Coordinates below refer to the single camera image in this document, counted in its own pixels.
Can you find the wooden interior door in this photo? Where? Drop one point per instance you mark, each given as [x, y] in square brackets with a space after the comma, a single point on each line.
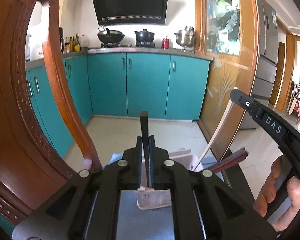
[279, 73]

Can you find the light wooden chopstick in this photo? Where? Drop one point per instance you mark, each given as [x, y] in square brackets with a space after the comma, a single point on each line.
[215, 135]

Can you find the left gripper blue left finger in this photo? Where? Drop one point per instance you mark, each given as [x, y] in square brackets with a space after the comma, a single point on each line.
[87, 206]

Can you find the black cooking pot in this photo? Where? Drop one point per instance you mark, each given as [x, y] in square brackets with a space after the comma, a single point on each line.
[144, 36]

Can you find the red thermos bottle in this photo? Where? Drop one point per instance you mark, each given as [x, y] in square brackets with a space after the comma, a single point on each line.
[165, 43]

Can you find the black range hood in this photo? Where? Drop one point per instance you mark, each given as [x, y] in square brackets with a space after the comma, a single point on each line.
[111, 12]

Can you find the teal lower kitchen cabinets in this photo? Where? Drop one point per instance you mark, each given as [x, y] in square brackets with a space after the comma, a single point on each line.
[125, 84]

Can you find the black chopstick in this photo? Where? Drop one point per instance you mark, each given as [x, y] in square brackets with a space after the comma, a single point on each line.
[145, 141]

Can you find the silver multi-door refrigerator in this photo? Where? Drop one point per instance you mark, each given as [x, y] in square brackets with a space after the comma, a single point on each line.
[268, 49]

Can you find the carved wooden chair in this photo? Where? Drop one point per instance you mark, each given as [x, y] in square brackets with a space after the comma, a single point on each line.
[31, 170]

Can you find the wooden frame glass partition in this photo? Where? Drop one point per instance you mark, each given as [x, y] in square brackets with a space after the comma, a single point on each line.
[229, 33]

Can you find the black gas stove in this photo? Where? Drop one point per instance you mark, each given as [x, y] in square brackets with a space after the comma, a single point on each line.
[136, 44]

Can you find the person's right hand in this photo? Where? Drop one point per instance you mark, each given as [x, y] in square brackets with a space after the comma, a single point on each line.
[269, 193]

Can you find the black wok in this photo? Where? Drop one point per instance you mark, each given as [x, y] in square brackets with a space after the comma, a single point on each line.
[109, 36]

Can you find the stainless steel stock pot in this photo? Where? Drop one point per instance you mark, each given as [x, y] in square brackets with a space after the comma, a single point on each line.
[186, 37]

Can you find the grey kitchen countertop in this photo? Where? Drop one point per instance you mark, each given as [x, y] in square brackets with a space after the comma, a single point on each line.
[130, 52]

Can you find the blue striped seat cloth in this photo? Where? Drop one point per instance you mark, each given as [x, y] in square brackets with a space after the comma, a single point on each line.
[145, 213]

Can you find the oil and sauce bottles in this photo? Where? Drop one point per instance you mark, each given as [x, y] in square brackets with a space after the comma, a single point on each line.
[72, 44]

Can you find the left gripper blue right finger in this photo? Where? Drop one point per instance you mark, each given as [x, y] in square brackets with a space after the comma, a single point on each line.
[203, 206]

